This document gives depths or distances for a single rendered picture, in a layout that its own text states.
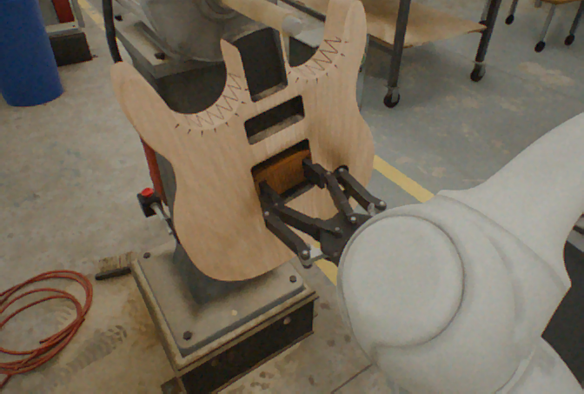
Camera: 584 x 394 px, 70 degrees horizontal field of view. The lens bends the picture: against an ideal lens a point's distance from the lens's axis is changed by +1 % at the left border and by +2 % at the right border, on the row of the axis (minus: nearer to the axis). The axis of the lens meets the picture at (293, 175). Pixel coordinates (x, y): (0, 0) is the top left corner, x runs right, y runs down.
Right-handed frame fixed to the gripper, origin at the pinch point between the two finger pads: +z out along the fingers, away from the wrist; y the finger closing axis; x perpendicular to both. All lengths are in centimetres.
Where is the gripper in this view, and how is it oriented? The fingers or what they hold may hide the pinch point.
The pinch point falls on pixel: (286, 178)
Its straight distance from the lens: 61.8
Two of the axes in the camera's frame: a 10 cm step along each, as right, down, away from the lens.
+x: -1.4, -7.4, -6.6
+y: 8.2, -4.6, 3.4
